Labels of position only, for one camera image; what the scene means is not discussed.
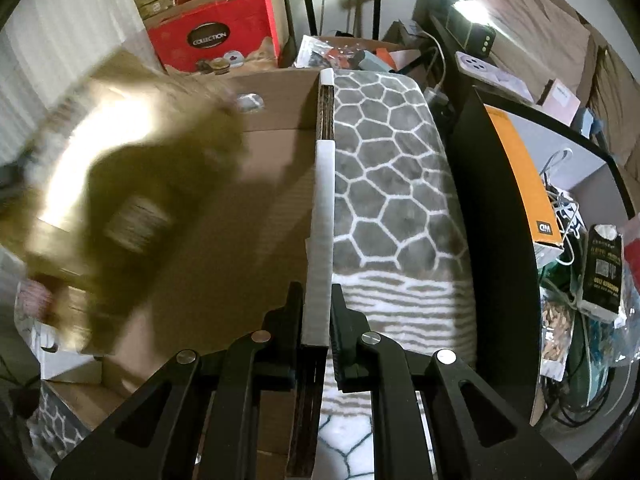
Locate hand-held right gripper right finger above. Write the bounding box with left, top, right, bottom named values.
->
left=330, top=284, right=586, bottom=480

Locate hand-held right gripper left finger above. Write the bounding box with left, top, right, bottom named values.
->
left=50, top=282, right=306, bottom=480

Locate large cardboard box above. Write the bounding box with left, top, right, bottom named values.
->
left=30, top=67, right=336, bottom=480

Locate gold box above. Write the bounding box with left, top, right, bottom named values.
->
left=0, top=50, right=251, bottom=356

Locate grey honeycomb blanket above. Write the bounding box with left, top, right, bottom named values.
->
left=27, top=70, right=481, bottom=480

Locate black desk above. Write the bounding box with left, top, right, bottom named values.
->
left=415, top=10, right=633, bottom=466

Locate clear bag of nuts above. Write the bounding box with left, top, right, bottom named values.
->
left=539, top=287, right=574, bottom=380

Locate white box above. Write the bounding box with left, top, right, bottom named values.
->
left=30, top=320, right=104, bottom=382

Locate black white packet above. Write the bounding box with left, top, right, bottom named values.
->
left=579, top=223, right=624, bottom=322

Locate clear plastic package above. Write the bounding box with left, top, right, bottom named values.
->
left=290, top=34, right=426, bottom=75

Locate white power strip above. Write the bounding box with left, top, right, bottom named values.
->
left=454, top=51, right=535, bottom=104

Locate red collection gift bag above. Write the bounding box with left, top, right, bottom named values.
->
left=146, top=0, right=282, bottom=77

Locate pink box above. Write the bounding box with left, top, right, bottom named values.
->
left=541, top=78, right=582, bottom=124

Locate black device with lights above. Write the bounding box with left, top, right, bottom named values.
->
left=444, top=0, right=497, bottom=57

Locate white cable bundle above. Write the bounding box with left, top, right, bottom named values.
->
left=542, top=149, right=587, bottom=267

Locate white charger cable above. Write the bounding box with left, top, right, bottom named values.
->
left=414, top=29, right=452, bottom=107

